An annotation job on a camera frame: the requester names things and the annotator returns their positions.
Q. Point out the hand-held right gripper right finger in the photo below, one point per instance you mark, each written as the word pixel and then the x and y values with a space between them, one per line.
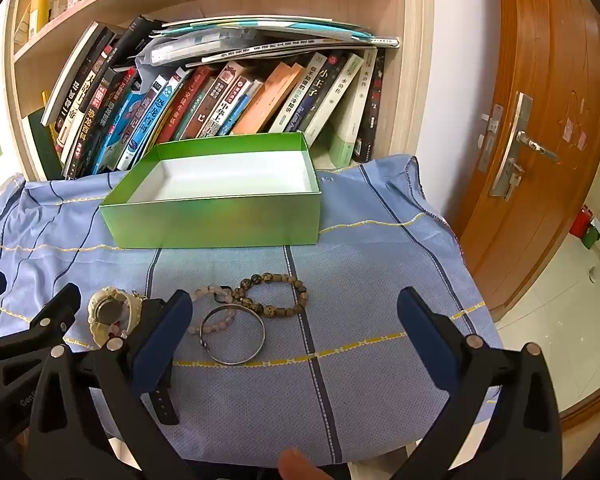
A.
pixel 427 345

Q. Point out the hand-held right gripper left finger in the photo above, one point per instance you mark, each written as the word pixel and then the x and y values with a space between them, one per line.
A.
pixel 162 345

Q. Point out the white wrist watch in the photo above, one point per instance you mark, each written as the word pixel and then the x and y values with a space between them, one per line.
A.
pixel 105 310

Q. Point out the silver bangle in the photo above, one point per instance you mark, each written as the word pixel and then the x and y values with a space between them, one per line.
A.
pixel 232 362

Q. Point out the green cardboard box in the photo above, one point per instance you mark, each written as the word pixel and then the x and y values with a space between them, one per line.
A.
pixel 210 225

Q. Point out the person's right hand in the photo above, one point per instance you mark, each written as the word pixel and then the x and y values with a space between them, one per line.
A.
pixel 300 467

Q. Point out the blue striped cloth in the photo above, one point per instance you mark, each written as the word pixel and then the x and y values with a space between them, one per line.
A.
pixel 380 285

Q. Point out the keys in door lock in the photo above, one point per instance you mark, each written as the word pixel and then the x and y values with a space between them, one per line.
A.
pixel 514 182

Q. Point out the red container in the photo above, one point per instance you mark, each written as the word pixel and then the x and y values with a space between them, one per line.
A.
pixel 580 222

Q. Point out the small green carton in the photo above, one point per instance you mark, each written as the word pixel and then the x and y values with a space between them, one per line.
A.
pixel 591 237

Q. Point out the door latch plate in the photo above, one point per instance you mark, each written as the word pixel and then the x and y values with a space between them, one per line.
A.
pixel 492 125

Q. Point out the row of books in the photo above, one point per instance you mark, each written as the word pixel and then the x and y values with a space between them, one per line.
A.
pixel 280 95

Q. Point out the wooden bookshelf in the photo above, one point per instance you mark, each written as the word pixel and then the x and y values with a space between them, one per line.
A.
pixel 415 60

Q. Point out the brown wooden door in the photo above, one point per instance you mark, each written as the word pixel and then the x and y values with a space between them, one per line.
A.
pixel 545 60

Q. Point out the pile of magazines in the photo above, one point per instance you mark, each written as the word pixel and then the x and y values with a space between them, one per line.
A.
pixel 260 35

